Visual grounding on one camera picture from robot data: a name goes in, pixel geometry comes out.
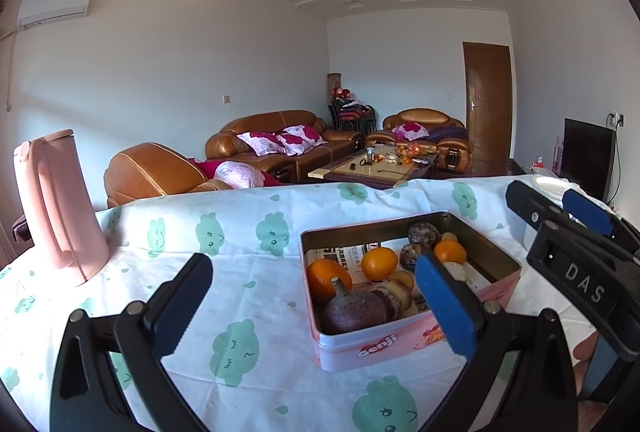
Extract wrinkled dark passion fruit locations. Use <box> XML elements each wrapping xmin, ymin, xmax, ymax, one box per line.
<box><xmin>407</xmin><ymin>222</ymin><xmax>442</xmax><ymax>245</ymax></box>

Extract brown wooden door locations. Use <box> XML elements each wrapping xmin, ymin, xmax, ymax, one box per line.
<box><xmin>462</xmin><ymin>41</ymin><xmax>513</xmax><ymax>173</ymax></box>

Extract printed paper liner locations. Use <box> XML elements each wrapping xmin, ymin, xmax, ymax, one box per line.
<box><xmin>306</xmin><ymin>242</ymin><xmax>381</xmax><ymax>273</ymax></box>

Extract pink kettle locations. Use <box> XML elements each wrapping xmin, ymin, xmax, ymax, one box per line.
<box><xmin>13</xmin><ymin>128</ymin><xmax>111</xmax><ymax>288</ymax></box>

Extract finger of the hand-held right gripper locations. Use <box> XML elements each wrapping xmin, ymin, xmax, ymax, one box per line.
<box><xmin>505</xmin><ymin>181</ymin><xmax>564</xmax><ymax>249</ymax></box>
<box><xmin>561</xmin><ymin>188</ymin><xmax>640</xmax><ymax>259</ymax></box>

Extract brown leather sofa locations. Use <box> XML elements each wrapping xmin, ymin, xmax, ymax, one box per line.
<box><xmin>205</xmin><ymin>109</ymin><xmax>365</xmax><ymax>183</ymax></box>

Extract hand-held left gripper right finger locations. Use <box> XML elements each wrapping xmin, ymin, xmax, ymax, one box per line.
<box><xmin>414</xmin><ymin>252</ymin><xmax>578</xmax><ymax>432</ymax></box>

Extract brown leather recliner armchair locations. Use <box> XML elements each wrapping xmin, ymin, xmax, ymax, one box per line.
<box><xmin>103</xmin><ymin>142</ymin><xmax>236</xmax><ymax>209</ymax></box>

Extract dark brown passion fruit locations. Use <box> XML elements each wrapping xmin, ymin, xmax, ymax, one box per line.
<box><xmin>399</xmin><ymin>243</ymin><xmax>423</xmax><ymax>272</ymax></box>

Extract black television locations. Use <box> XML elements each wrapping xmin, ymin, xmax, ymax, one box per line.
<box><xmin>559</xmin><ymin>117</ymin><xmax>617</xmax><ymax>205</ymax></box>

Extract dark red chair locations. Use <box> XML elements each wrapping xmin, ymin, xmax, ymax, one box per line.
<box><xmin>11</xmin><ymin>212</ymin><xmax>36</xmax><ymax>245</ymax></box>

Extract white wall hose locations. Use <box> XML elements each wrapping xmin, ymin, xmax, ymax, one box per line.
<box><xmin>5</xmin><ymin>29</ymin><xmax>18</xmax><ymax>113</ymax></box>

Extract cloud-print tablecloth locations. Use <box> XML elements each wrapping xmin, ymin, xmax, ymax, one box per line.
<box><xmin>0</xmin><ymin>177</ymin><xmax>640</xmax><ymax>432</ymax></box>

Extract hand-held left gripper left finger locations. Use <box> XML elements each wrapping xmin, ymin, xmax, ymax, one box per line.
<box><xmin>49</xmin><ymin>252</ymin><xmax>215</xmax><ymax>432</ymax></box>

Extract wooden coffee table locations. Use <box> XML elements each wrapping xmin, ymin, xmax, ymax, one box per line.
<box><xmin>307</xmin><ymin>147</ymin><xmax>441</xmax><ymax>190</ymax></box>

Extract pale pink cushion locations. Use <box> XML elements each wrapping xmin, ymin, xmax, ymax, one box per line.
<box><xmin>214</xmin><ymin>160</ymin><xmax>266</xmax><ymax>189</ymax></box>

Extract round yellow-brown fruit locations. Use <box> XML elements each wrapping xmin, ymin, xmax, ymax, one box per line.
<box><xmin>385</xmin><ymin>269</ymin><xmax>416</xmax><ymax>308</ymax></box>

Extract large orange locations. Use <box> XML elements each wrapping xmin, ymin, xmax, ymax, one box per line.
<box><xmin>306</xmin><ymin>259</ymin><xmax>353</xmax><ymax>305</ymax></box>

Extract stacked dark chairs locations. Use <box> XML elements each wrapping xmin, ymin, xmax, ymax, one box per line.
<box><xmin>327</xmin><ymin>97</ymin><xmax>377</xmax><ymax>135</ymax></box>

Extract floral pink pillow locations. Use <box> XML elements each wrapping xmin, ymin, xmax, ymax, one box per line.
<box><xmin>236</xmin><ymin>131</ymin><xmax>286</xmax><ymax>158</ymax></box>
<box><xmin>276</xmin><ymin>124</ymin><xmax>326</xmax><ymax>155</ymax></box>
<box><xmin>391</xmin><ymin>122</ymin><xmax>430</xmax><ymax>142</ymax></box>

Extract small orange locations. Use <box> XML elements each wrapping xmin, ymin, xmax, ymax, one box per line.
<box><xmin>433</xmin><ymin>239</ymin><xmax>467</xmax><ymax>265</ymax></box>

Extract white air conditioner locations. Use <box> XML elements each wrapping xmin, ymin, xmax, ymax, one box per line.
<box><xmin>16</xmin><ymin>0</ymin><xmax>94</xmax><ymax>30</ymax></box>

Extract medium orange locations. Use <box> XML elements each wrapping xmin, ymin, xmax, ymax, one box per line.
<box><xmin>361</xmin><ymin>248</ymin><xmax>399</xmax><ymax>283</ymax></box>

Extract pink tin box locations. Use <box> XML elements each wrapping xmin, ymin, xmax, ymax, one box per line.
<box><xmin>299</xmin><ymin>211</ymin><xmax>523</xmax><ymax>373</ymax></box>

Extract purple blanket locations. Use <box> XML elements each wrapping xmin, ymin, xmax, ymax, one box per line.
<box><xmin>427</xmin><ymin>124</ymin><xmax>467</xmax><ymax>143</ymax></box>

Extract pile of small oranges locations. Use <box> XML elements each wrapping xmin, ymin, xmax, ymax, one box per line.
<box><xmin>392</xmin><ymin>143</ymin><xmax>426</xmax><ymax>163</ymax></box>

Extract white container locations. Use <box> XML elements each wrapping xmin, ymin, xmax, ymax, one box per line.
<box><xmin>530</xmin><ymin>174</ymin><xmax>576</xmax><ymax>200</ymax></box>

